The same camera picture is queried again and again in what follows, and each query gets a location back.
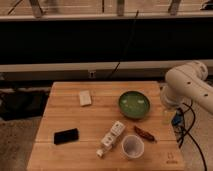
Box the black hanging cable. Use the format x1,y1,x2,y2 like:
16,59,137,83
107,9,140,80

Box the black eraser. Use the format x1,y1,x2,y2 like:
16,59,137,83
54,128,79,145

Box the dried red chili pepper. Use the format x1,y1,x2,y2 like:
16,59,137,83
134,126,156,142

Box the white wall outlet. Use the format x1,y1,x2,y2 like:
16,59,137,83
88,70,96,79

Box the blue connector box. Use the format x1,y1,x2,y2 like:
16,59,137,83
171,114,183,126

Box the white sponge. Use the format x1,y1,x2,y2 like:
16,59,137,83
79,91,92,106

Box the clear plastic cup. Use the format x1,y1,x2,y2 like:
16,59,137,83
121,135,144,160

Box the black floor cables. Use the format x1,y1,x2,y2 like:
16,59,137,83
175,101,208,171

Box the green bowl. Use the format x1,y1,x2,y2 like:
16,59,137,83
118,91,150,120

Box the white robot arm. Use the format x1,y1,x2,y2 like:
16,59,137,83
160,61,213,124

